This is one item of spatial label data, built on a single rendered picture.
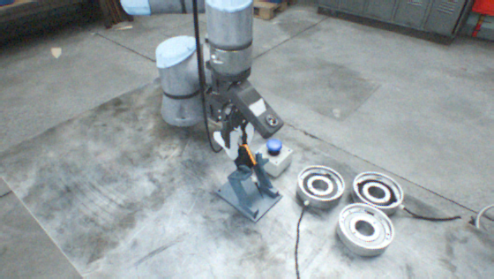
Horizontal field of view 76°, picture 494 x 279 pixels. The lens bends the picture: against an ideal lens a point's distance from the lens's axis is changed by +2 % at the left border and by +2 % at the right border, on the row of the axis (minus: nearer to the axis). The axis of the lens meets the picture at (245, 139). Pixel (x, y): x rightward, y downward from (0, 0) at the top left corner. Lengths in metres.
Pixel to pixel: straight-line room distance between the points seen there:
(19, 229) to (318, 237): 1.62
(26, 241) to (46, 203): 1.09
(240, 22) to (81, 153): 0.62
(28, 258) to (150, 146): 1.10
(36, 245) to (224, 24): 1.60
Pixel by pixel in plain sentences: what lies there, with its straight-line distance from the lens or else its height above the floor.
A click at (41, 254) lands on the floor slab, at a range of 1.86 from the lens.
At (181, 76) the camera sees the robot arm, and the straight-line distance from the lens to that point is 0.89.
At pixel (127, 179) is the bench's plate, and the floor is 0.80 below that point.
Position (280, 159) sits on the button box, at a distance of 0.77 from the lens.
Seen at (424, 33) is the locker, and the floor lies 0.07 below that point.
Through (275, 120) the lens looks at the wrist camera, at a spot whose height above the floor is 1.05.
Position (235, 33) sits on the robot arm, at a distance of 0.51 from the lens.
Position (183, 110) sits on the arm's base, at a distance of 0.95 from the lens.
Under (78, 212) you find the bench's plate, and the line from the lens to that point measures 0.81.
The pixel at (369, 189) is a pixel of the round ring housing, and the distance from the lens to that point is 0.79.
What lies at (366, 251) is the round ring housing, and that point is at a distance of 0.68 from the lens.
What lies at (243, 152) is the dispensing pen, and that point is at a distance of 0.65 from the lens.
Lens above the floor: 1.38
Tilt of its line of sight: 40 degrees down
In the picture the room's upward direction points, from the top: straight up
